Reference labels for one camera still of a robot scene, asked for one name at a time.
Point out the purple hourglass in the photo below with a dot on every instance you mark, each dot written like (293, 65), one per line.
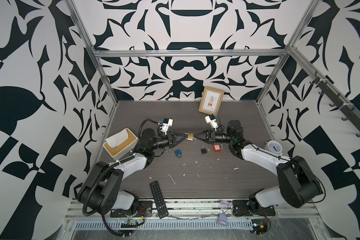
(223, 219)

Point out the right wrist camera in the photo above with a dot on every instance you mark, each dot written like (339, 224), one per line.
(212, 121)

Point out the black remote control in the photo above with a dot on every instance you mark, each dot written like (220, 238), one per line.
(159, 200)

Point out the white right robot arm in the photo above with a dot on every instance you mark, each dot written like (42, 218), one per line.
(297, 185)

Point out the grey wall hook rack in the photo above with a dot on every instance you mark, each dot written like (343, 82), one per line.
(338, 101)

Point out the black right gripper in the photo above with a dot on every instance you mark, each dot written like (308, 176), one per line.
(211, 136)

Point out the white alarm clock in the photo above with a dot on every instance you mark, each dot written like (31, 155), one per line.
(274, 147)

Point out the circuit board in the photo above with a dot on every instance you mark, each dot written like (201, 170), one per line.
(132, 223)
(262, 227)

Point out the red padlock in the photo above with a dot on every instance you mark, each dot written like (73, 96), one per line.
(217, 148)

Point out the right circuit board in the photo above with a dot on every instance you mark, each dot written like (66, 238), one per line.
(262, 227)

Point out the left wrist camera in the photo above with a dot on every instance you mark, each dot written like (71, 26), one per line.
(163, 126)

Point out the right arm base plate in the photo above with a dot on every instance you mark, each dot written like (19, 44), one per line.
(251, 208)

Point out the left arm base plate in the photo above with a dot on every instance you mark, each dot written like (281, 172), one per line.
(138, 209)

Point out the blue padlock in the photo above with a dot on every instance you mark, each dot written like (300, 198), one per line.
(177, 152)

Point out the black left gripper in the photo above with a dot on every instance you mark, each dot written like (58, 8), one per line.
(171, 135)

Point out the left circuit board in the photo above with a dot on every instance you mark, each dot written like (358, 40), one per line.
(132, 223)

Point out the brass padlock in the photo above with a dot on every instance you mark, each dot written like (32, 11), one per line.
(190, 137)

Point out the white slotted cable duct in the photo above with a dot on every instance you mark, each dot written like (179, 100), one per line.
(172, 224)

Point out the black padlock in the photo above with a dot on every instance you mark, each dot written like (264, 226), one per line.
(205, 150)

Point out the gold picture frame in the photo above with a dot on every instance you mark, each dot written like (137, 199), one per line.
(211, 101)

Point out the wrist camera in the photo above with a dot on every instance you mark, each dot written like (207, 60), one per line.
(163, 126)
(212, 121)

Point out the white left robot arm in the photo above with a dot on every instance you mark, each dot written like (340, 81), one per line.
(100, 193)

